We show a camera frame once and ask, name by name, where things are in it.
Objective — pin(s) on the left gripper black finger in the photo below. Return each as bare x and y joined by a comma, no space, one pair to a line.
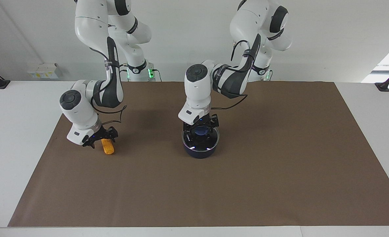
188,129
215,121

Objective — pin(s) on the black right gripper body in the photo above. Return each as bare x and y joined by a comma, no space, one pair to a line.
97,135

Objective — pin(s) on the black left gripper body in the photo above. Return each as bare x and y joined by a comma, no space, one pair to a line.
202,122

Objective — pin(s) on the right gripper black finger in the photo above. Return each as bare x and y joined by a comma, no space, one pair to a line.
89,144
112,134

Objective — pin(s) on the yellow corn cob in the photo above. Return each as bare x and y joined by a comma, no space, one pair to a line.
108,148

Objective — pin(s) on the glass lid blue knob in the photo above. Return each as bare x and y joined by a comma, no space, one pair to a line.
210,140

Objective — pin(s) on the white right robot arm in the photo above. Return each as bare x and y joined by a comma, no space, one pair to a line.
82,112

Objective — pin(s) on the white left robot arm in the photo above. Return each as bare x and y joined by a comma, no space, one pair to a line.
197,92

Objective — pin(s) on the brown table mat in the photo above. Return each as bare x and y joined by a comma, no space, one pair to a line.
247,181

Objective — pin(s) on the white wall socket boxes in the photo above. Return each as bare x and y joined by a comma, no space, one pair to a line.
42,71

